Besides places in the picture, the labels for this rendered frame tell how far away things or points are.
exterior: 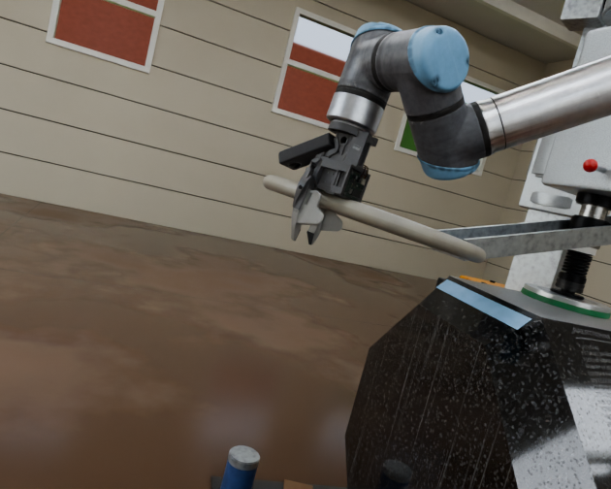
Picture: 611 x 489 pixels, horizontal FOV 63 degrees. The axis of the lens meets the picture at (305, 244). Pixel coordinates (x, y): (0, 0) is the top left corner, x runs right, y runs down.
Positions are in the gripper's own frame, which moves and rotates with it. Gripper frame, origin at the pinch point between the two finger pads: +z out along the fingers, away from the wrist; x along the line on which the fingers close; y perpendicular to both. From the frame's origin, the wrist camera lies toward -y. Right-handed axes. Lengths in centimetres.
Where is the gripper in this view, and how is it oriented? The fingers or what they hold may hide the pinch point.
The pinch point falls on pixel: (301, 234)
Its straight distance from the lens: 87.7
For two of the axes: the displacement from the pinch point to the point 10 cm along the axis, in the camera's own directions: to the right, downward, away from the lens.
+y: 7.6, 3.2, -5.7
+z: -3.4, 9.4, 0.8
